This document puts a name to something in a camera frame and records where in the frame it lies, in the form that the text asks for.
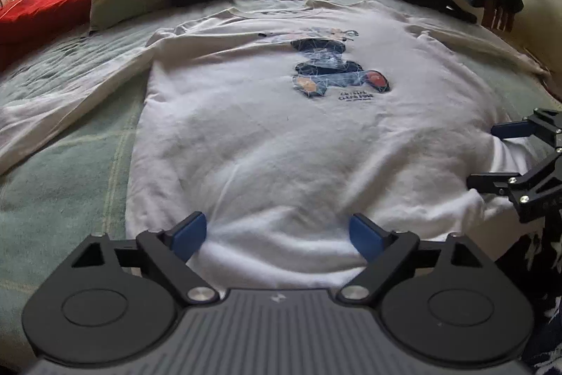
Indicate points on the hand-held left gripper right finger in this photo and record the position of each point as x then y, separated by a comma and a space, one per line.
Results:
364, 236

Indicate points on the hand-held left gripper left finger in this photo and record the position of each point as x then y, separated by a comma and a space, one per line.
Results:
189, 236

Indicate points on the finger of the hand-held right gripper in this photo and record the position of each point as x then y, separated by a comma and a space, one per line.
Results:
487, 181
511, 130

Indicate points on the white printed sweatshirt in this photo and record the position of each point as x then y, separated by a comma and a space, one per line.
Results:
263, 137

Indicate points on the dark printed pants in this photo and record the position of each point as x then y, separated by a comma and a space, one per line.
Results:
540, 291

